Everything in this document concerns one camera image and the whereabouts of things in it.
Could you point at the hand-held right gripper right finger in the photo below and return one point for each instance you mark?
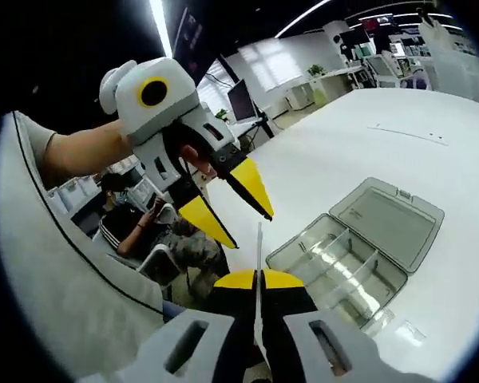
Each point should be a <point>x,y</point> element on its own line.
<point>287,303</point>

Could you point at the black computer monitor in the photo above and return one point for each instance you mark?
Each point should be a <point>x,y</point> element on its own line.
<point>241,101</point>

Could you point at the potted green plant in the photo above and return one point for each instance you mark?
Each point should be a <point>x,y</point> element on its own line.
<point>316,70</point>

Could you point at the seated person in background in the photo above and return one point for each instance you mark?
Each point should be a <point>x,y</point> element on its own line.
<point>52,212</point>

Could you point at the person's left hand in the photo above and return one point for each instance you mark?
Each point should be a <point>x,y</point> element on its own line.
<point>195,159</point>

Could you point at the small potted plant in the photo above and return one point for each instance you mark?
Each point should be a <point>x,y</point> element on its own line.
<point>221,114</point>

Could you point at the dark wall screen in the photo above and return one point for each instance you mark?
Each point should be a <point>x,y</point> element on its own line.
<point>191,36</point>

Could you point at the ceiling light strip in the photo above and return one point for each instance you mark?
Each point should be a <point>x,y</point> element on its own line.
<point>161,24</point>

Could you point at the red display screen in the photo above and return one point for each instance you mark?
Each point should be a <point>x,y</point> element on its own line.
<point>377,24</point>

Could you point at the operator in white shirt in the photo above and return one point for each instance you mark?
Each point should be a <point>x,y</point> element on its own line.
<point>64,279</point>

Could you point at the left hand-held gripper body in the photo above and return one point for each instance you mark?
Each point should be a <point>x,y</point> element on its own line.
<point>183,99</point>

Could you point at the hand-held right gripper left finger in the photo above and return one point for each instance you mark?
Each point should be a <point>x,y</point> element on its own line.
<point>231,303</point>

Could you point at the white office chair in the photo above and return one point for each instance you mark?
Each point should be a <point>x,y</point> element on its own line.
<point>159,259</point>

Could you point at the grey transparent guide fixture box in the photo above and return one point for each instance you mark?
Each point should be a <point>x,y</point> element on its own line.
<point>383,223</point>

